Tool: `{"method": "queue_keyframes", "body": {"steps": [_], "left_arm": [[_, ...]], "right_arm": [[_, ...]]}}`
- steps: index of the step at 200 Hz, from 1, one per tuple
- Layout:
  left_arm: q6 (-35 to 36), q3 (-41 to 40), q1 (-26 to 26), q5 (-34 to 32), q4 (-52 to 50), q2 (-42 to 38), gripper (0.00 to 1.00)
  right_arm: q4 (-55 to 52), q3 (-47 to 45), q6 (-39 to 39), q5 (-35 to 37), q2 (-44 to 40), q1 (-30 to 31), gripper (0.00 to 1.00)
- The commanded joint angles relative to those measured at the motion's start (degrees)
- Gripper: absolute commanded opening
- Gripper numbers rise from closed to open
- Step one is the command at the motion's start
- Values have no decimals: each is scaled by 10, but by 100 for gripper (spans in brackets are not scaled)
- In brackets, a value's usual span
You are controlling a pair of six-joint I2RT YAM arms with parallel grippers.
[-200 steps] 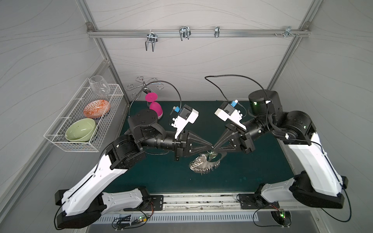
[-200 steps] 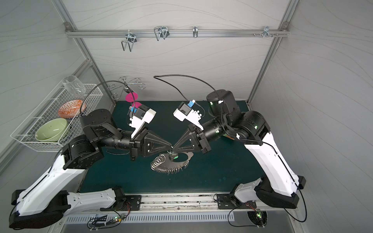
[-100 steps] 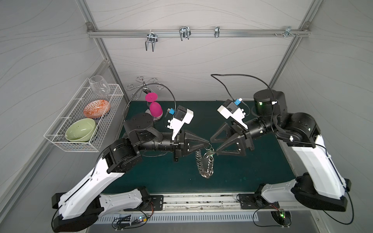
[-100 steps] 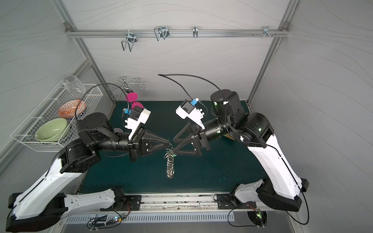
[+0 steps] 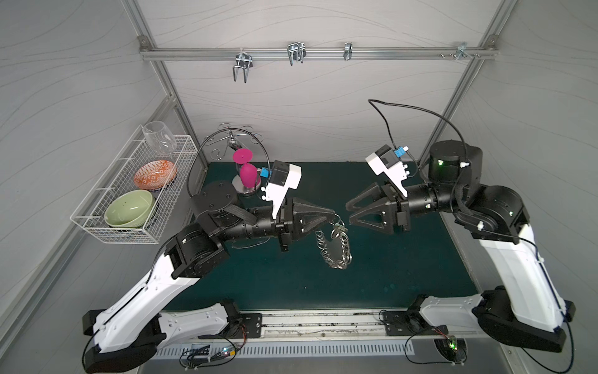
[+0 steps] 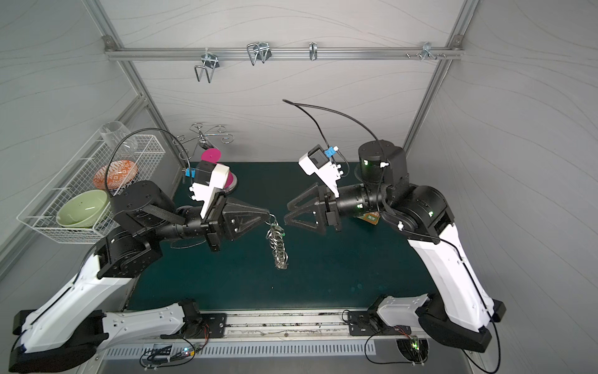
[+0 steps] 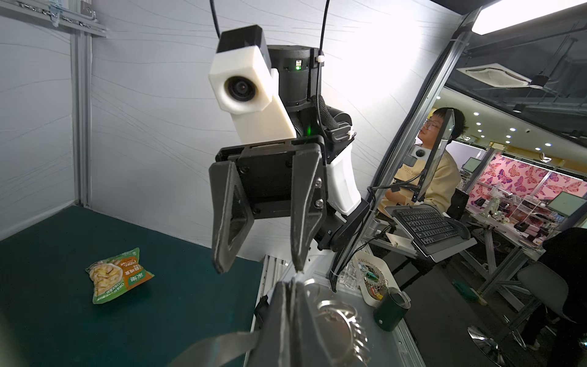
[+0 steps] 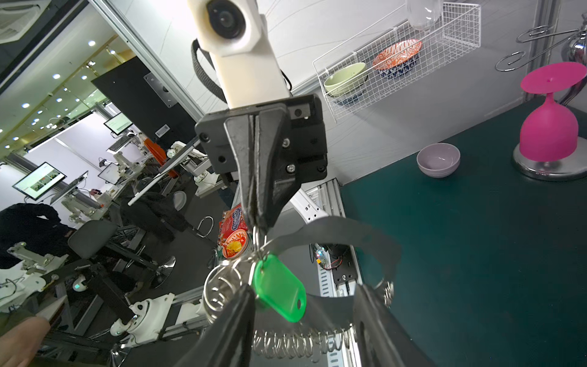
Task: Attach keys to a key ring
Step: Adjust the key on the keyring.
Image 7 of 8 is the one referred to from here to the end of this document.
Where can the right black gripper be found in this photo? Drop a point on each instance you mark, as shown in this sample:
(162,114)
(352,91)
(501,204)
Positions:
(263,181)

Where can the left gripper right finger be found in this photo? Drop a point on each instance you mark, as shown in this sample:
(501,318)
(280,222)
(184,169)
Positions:
(318,326)

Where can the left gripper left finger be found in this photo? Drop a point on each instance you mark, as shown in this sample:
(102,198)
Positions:
(273,347)

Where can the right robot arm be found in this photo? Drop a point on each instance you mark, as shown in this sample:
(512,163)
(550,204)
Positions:
(298,69)

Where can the white tray with keys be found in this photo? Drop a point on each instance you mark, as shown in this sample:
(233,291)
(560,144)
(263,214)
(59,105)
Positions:
(373,277)

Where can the dark green cup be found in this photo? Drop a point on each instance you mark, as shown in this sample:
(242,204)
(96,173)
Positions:
(392,309)

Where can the black keyboard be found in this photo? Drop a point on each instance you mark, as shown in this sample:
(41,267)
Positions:
(434,235)

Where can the snack packet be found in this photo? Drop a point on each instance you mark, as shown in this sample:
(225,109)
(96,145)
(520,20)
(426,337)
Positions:
(115,276)

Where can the green table mat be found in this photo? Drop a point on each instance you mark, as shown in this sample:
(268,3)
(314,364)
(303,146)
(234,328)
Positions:
(48,317)

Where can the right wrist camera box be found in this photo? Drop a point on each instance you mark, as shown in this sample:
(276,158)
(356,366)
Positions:
(247,87)

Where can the aluminium cross rail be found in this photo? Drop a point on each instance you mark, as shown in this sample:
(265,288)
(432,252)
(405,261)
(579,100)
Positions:
(59,15)

